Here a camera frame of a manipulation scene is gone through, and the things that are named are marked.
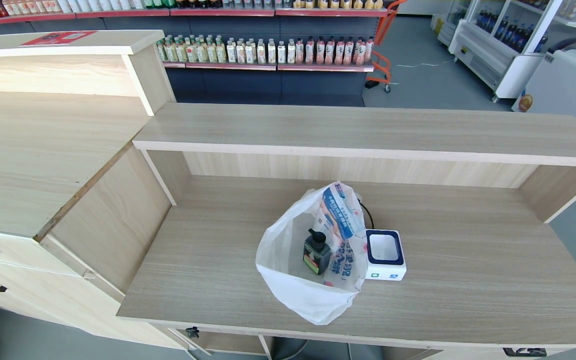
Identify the row of dark bottles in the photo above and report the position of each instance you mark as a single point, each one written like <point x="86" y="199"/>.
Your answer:
<point x="510" y="32"/>

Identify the wooden counter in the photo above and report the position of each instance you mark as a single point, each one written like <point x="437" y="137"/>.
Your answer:
<point x="418" y="280"/>

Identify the white barcode scanner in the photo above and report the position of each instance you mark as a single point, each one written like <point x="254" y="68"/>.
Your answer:
<point x="385" y="256"/>

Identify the white display fridge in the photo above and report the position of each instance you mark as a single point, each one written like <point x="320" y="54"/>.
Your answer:
<point x="498" y="45"/>

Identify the white plastic shopping bag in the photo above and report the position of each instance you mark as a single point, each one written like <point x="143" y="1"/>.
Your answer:
<point x="293" y="295"/>

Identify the white chest freezer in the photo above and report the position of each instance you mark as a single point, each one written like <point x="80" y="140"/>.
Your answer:
<point x="568" y="85"/>

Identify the dark green pump bottle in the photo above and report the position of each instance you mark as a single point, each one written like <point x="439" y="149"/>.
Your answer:
<point x="316" y="254"/>

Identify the orange shopping cart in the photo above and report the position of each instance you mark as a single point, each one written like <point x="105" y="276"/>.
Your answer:
<point x="384" y="45"/>

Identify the black shop shelf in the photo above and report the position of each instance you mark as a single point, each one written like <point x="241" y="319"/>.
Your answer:
<point x="268" y="80"/>

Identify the red sticker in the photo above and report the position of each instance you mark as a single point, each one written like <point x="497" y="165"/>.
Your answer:
<point x="58" y="37"/>

